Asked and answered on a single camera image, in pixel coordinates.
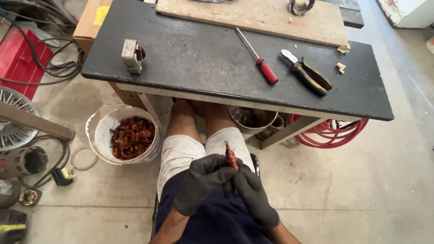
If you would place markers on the metal fan guard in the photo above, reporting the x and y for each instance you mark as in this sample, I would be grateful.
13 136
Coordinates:
15 117

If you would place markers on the tape roll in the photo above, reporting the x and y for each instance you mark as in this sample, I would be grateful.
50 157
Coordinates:
301 6

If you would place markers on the wooden board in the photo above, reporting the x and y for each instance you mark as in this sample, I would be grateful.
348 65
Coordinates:
251 18

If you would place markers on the grey metal bucket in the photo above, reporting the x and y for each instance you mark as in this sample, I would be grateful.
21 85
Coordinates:
252 122

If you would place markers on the person's right fingers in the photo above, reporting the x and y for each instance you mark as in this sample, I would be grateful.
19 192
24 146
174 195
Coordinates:
239 181

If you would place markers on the person's left fingers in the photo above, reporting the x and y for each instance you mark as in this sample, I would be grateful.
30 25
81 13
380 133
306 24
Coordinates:
222 167

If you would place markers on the black yellow power tool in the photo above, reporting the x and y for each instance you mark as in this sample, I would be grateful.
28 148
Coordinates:
12 225

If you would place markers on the black yellow transformer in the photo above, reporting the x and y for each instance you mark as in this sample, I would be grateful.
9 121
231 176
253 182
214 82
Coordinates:
62 176

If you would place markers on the black yellow cutting pliers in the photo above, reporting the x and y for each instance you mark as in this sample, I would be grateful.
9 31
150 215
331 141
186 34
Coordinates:
307 73

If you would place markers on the brown coil spool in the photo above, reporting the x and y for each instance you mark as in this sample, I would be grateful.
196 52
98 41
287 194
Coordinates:
273 127

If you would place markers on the paper scraps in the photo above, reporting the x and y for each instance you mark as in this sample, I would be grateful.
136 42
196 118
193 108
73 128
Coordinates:
341 57

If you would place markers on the cylindrical motor housing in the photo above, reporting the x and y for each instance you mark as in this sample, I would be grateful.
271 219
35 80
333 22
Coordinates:
25 162

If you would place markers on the red plastic toolbox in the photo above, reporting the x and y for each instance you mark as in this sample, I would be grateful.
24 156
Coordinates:
20 61

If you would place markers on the white bucket of copper scrap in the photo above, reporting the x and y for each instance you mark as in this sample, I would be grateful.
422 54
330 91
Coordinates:
123 135

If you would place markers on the person's right hand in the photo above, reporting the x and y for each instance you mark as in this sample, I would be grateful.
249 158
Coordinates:
254 196

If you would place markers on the dark work table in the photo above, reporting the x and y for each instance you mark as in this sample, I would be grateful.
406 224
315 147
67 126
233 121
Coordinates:
237 67

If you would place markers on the wooden plank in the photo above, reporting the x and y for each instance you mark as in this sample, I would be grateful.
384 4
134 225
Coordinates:
37 120

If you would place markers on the person's legs in white shorts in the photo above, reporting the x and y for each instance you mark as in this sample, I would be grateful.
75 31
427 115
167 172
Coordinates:
200 135

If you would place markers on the small motor stator core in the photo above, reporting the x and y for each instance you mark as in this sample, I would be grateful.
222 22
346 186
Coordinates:
133 56

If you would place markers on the small round motor stator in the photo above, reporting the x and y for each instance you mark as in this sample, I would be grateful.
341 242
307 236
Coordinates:
29 197

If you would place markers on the cardboard box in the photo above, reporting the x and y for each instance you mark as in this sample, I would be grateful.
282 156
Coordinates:
88 30

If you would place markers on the person's left hand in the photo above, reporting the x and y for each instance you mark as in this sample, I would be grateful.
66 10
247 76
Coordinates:
200 184

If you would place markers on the white cabinet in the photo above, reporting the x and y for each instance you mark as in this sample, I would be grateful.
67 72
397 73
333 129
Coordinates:
405 12

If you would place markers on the dark blue shirt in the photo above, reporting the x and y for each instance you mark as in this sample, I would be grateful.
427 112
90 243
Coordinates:
217 220

